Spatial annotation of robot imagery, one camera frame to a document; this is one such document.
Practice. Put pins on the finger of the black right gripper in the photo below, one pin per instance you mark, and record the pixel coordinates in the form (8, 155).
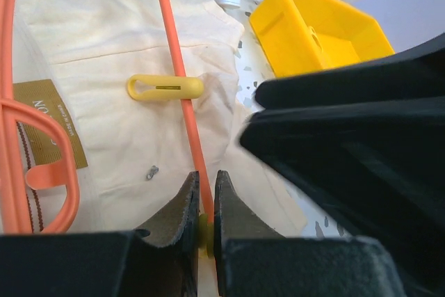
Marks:
(415, 73)
(378, 171)

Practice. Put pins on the cream underwear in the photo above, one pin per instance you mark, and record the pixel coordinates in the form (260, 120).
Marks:
(79, 155)

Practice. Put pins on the yellow plastic tray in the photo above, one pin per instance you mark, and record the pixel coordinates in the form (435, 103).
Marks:
(303, 36)

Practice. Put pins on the yellow clothespin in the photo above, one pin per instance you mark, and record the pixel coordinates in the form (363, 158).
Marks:
(206, 235)
(144, 87)

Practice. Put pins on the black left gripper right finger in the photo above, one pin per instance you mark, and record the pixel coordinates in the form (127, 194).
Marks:
(252, 259)

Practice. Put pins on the pile of cream clothespins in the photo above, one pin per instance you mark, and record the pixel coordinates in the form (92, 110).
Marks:
(314, 38)

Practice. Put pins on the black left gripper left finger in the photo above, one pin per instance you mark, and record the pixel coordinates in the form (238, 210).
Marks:
(158, 258)

